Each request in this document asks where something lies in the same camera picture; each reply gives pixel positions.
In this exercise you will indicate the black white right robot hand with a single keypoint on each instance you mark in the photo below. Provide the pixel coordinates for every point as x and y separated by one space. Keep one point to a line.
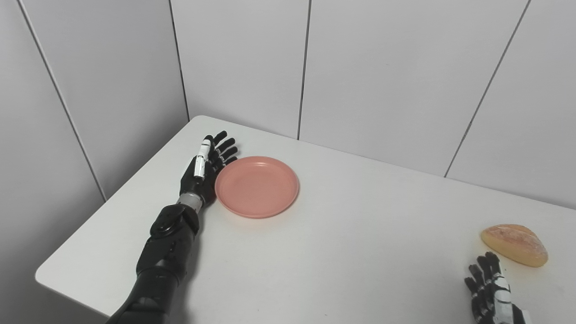
495 301

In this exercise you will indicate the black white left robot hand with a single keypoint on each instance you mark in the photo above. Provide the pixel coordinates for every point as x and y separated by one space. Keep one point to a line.
200 177

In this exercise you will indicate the golden brown bread roll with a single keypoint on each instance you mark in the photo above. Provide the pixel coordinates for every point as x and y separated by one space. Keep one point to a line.
515 245

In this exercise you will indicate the pink round plate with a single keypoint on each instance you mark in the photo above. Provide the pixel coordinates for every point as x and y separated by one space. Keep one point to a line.
256 186

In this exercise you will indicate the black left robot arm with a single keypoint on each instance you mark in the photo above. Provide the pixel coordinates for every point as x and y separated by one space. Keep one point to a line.
164 256

